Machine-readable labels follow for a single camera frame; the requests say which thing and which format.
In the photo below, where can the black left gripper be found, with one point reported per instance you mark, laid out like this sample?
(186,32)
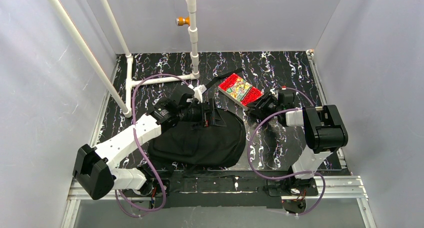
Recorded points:
(209,113)

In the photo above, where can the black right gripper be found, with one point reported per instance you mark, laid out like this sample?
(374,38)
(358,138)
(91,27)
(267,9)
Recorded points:
(261,103)

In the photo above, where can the red colourful cover book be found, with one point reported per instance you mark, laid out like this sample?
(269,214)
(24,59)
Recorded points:
(239,91)

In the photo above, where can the black student backpack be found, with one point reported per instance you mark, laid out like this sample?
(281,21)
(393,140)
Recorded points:
(191,143)

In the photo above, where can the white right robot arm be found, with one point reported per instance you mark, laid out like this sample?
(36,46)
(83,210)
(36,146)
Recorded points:
(323,127)

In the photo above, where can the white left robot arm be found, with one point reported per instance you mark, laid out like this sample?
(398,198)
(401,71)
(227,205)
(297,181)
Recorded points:
(96,168)

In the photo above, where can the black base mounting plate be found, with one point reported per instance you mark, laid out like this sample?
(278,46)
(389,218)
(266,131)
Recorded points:
(231,189)

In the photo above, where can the orange knob on pipe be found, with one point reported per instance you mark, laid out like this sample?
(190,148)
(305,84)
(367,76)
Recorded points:
(181,21)

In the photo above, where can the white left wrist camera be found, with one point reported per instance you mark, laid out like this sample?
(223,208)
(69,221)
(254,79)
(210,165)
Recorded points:
(198,92)

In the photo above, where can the aluminium rail frame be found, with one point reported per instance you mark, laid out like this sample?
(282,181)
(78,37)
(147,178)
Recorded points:
(274,148)

